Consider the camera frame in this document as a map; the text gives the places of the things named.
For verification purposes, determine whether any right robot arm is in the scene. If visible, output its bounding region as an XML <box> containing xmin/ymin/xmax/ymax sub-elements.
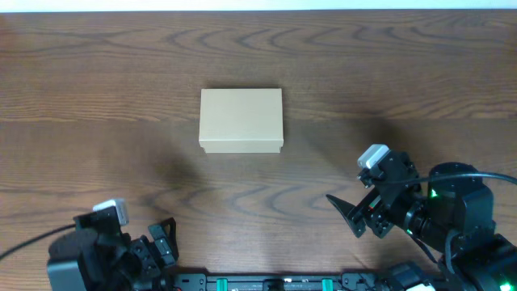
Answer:
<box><xmin>326</xmin><ymin>144</ymin><xmax>516</xmax><ymax>290</ymax></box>

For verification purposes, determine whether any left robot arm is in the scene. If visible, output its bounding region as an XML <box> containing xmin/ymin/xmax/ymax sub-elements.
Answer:
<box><xmin>47</xmin><ymin>206</ymin><xmax>179</xmax><ymax>291</ymax></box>

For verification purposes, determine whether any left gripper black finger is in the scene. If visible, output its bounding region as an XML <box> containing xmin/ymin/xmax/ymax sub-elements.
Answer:
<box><xmin>131</xmin><ymin>236</ymin><xmax>162</xmax><ymax>279</ymax></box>
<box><xmin>148</xmin><ymin>217</ymin><xmax>179</xmax><ymax>267</ymax></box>

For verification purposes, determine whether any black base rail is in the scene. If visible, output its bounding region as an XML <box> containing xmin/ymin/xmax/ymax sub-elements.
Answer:
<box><xmin>168</xmin><ymin>272</ymin><xmax>402</xmax><ymax>291</ymax></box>

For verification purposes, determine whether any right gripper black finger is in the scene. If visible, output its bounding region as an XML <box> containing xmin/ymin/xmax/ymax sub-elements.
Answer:
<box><xmin>326</xmin><ymin>194</ymin><xmax>366</xmax><ymax>238</ymax></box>
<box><xmin>357</xmin><ymin>168</ymin><xmax>374</xmax><ymax>188</ymax></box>

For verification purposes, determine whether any brown cardboard box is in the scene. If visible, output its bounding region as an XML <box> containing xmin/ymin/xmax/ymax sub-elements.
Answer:
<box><xmin>199</xmin><ymin>88</ymin><xmax>284</xmax><ymax>154</ymax></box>

